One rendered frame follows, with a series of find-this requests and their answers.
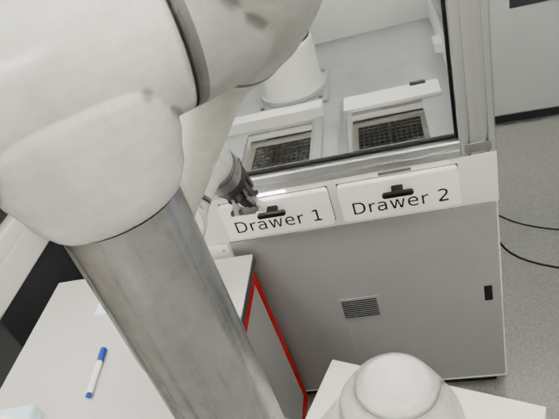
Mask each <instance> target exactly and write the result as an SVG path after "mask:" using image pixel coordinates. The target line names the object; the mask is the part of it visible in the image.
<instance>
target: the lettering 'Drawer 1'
mask: <svg viewBox="0 0 559 419"><path fill-rule="evenodd" d="M311 211H312V212H314V211H315V213H316V216H317V219H315V220H314V221H317V220H323V219H320V218H319V215H318V212H317V210H316V209H314V210H311ZM288 218H292V220H287V219H288ZM293 220H294V218H293V217H291V216H289V217H286V218H285V223H286V224H289V223H288V221H293ZM275 221H276V222H277V224H278V225H279V226H282V218H280V224H279V222H278V221H277V220H276V219H274V224H272V222H271V221H270V220H269V222H270V223H271V225H272V226H273V227H274V228H275ZM261 222H263V223H264V224H260V225H259V228H260V229H262V228H261V227H260V226H261V225H265V227H264V228H263V229H265V228H266V229H268V227H267V224H266V223H265V222H264V221H259V222H258V223H261ZM234 224H235V227H236V229H237V231H238V233H244V232H245V231H247V229H248V228H247V225H246V224H245V223H243V222H237V223H234ZM237 224H243V225H244V226H245V230H244V231H239V229H238V227H237ZM293 224H295V223H293ZM293 224H289V225H293Z"/></svg>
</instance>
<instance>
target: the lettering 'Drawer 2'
mask: <svg viewBox="0 0 559 419"><path fill-rule="evenodd" d="M440 190H445V191H446V193H445V194H444V195H443V196H442V198H443V197H444V196H445V195H446V194H447V193H448V190H447V189H440ZM440 190H438V192H439V191H440ZM412 198H416V200H410V199H412ZM442 198H441V199H440V200H439V201H444V200H448V199H444V200H442ZM397 201H398V203H399V205H400V207H403V202H404V198H403V201H402V205H401V204H400V202H399V200H398V199H397V200H396V201H395V206H394V204H393V202H392V200H390V203H391V204H392V206H393V208H394V209H396V207H397ZM413 201H418V197H416V196H412V197H410V198H409V199H408V203H409V204H410V205H412V204H411V203H410V202H413ZM380 203H385V205H380V206H379V207H378V210H381V211H382V210H385V209H386V210H387V209H388V207H387V204H386V202H384V201H381V202H378V204H380ZM354 205H362V206H363V207H364V210H363V211H362V212H360V213H356V210H355V207H354ZM415 205H418V203H417V204H415ZM352 206H353V209H354V214H362V213H363V212H364V211H365V205H364V204H363V203H353V204H352ZM381 206H385V208H384V209H380V207H381Z"/></svg>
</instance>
